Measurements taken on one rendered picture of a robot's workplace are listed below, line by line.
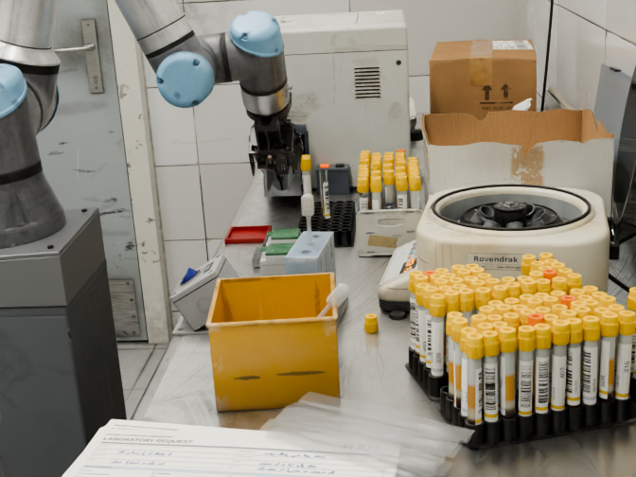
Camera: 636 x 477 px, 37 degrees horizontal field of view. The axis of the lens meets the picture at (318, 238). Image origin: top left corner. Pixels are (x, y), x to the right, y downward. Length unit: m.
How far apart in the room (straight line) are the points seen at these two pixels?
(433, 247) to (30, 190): 0.57
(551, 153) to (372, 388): 0.59
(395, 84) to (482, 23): 1.34
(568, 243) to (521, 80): 1.02
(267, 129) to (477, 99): 0.73
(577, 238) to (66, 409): 0.75
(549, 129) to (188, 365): 0.86
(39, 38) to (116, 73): 1.65
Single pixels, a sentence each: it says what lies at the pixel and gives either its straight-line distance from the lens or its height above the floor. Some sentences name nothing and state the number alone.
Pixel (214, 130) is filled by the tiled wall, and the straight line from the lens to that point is 3.16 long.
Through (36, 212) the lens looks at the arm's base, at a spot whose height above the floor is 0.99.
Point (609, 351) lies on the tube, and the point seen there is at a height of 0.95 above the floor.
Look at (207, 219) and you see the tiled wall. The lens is 3.24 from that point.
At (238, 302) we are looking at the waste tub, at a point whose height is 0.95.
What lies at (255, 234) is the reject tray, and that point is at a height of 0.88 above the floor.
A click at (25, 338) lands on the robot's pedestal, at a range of 1.40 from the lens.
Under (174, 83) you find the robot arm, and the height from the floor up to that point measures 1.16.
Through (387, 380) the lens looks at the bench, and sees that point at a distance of 1.06.
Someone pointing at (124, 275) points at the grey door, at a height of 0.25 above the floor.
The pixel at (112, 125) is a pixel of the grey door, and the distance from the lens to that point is 3.17.
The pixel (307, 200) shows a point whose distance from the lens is 1.17.
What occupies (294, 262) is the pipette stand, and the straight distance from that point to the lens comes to 1.15.
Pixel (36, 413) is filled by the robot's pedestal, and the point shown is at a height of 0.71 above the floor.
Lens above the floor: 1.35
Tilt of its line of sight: 18 degrees down
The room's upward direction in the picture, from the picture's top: 3 degrees counter-clockwise
